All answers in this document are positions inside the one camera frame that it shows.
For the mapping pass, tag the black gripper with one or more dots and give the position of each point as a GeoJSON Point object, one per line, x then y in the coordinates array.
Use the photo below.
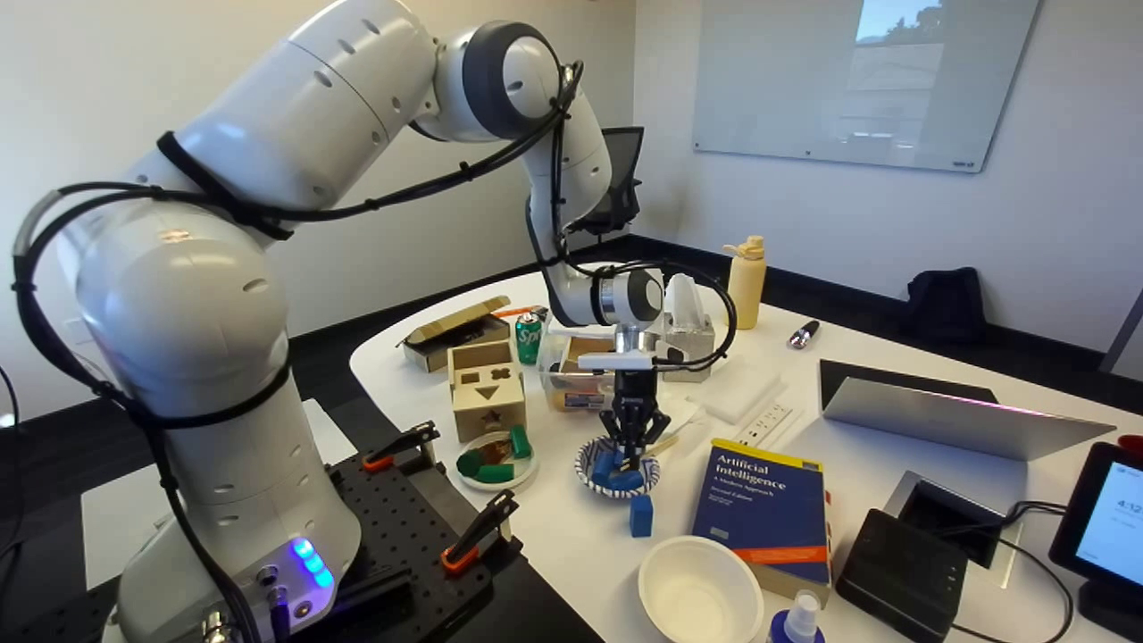
{"type": "Point", "coordinates": [632, 414]}

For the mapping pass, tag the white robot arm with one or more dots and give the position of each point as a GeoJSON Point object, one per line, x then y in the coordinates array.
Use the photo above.
{"type": "Point", "coordinates": [158, 289]}

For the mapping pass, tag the blue patterned paper bowl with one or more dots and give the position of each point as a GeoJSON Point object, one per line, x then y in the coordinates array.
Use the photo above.
{"type": "Point", "coordinates": [614, 485]}

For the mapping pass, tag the white empty bowl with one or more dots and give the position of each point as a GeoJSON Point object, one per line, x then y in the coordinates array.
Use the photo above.
{"type": "Point", "coordinates": [697, 591]}

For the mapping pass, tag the loose blue cube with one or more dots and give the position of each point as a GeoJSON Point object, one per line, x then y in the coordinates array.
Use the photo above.
{"type": "Point", "coordinates": [640, 517]}

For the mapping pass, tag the clear plastic organizer box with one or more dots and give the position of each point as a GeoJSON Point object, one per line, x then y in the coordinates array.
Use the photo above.
{"type": "Point", "coordinates": [574, 386]}

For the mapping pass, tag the white plate with blocks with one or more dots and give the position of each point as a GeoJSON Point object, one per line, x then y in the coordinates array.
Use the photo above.
{"type": "Point", "coordinates": [496, 463]}

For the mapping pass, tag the blue artificial intelligence textbook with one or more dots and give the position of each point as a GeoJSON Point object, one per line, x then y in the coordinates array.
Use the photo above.
{"type": "Point", "coordinates": [770, 507]}

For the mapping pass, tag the wooden shape sorter box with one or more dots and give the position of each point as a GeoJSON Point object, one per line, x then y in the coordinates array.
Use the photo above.
{"type": "Point", "coordinates": [485, 389]}

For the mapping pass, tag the green soda can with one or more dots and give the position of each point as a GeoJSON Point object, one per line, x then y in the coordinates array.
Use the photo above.
{"type": "Point", "coordinates": [525, 338]}

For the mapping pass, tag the brown flat case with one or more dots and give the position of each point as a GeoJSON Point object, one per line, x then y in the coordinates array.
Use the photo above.
{"type": "Point", "coordinates": [471, 321]}

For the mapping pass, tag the orange black clamp front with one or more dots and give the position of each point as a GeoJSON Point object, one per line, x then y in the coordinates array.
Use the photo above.
{"type": "Point", "coordinates": [466, 548]}

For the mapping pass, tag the orange black clamp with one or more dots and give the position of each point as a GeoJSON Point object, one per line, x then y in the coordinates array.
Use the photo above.
{"type": "Point", "coordinates": [466, 548]}
{"type": "Point", "coordinates": [409, 443]}

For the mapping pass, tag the yellow bottle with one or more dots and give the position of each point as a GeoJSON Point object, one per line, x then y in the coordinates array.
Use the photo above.
{"type": "Point", "coordinates": [749, 281]}

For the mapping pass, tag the black marker pen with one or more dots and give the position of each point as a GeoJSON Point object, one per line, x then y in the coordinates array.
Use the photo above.
{"type": "Point", "coordinates": [804, 333]}

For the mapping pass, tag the orange black clamp rear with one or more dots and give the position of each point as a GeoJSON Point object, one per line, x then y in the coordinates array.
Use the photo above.
{"type": "Point", "coordinates": [409, 443]}

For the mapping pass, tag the black office chair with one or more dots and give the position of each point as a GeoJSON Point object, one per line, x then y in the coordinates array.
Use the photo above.
{"type": "Point", "coordinates": [618, 200]}

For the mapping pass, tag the white bottle blue label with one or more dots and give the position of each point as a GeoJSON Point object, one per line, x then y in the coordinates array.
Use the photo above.
{"type": "Point", "coordinates": [796, 622]}

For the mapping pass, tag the silver laptop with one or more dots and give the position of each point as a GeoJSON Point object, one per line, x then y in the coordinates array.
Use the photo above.
{"type": "Point", "coordinates": [945, 412]}

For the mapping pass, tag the black square box device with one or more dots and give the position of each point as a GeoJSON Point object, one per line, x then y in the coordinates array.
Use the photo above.
{"type": "Point", "coordinates": [905, 575]}

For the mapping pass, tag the black bag on floor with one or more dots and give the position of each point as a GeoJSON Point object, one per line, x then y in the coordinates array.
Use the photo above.
{"type": "Point", "coordinates": [945, 307]}

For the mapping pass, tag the table power outlet panel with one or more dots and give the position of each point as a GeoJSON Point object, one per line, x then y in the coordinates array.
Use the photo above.
{"type": "Point", "coordinates": [965, 527]}

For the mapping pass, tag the black tablet screen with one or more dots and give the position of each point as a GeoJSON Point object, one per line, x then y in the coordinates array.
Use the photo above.
{"type": "Point", "coordinates": [1101, 536]}

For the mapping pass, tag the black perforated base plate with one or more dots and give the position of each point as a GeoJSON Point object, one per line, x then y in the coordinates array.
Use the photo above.
{"type": "Point", "coordinates": [397, 591]}

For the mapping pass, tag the wall whiteboard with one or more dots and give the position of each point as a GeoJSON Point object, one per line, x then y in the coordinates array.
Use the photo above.
{"type": "Point", "coordinates": [883, 83]}

